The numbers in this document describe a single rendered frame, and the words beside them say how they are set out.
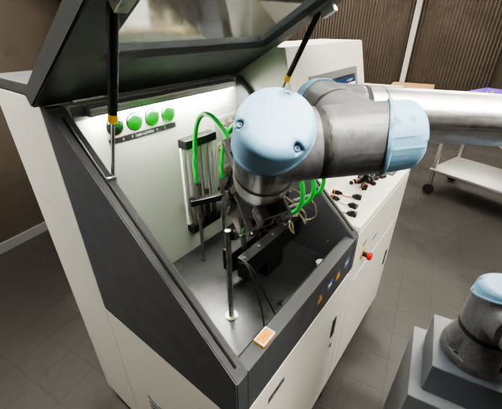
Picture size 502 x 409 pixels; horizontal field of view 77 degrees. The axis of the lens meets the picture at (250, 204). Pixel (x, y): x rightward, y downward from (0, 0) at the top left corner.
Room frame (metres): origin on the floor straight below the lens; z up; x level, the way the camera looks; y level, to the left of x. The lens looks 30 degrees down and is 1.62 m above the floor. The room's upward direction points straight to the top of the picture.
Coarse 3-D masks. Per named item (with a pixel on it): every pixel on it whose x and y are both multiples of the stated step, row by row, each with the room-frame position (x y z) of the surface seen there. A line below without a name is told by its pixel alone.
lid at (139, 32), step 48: (96, 0) 0.53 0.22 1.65; (144, 0) 0.62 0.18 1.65; (192, 0) 0.70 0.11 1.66; (240, 0) 0.80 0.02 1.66; (288, 0) 0.93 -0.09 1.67; (336, 0) 1.04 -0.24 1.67; (48, 48) 0.61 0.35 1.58; (96, 48) 0.64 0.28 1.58; (144, 48) 0.78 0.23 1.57; (192, 48) 0.90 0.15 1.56; (240, 48) 1.04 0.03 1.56; (48, 96) 0.71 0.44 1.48; (96, 96) 0.83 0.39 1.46
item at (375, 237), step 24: (288, 48) 1.19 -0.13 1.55; (312, 48) 1.31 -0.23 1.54; (336, 48) 1.48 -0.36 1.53; (360, 48) 1.69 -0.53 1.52; (240, 72) 1.28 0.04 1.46; (264, 72) 1.21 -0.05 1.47; (312, 72) 1.29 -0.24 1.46; (360, 72) 1.66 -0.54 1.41; (384, 216) 1.23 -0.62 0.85; (360, 240) 0.97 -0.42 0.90; (384, 240) 1.34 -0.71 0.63; (360, 264) 1.03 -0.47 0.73; (360, 288) 1.11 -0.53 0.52; (360, 312) 1.22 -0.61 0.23; (336, 360) 0.99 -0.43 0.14
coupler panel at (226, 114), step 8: (232, 104) 1.22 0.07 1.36; (216, 112) 1.14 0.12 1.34; (224, 112) 1.18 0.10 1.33; (232, 112) 1.21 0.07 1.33; (224, 120) 1.18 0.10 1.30; (232, 120) 1.17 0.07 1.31; (216, 128) 1.14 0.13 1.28; (216, 144) 1.14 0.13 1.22; (216, 152) 1.14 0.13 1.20; (216, 160) 1.13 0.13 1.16; (224, 160) 1.17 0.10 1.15; (216, 168) 1.13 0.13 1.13; (224, 168) 1.17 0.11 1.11; (224, 176) 1.13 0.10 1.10; (232, 176) 1.21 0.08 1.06
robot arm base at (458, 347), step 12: (456, 324) 0.53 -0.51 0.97; (444, 336) 0.53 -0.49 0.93; (456, 336) 0.50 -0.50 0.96; (468, 336) 0.48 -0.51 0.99; (444, 348) 0.50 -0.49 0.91; (456, 348) 0.49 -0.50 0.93; (468, 348) 0.47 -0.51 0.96; (480, 348) 0.46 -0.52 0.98; (492, 348) 0.45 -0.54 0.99; (456, 360) 0.47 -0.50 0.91; (468, 360) 0.46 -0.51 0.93; (480, 360) 0.45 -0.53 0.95; (492, 360) 0.44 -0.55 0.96; (468, 372) 0.45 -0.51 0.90; (480, 372) 0.44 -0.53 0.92; (492, 372) 0.43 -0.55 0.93
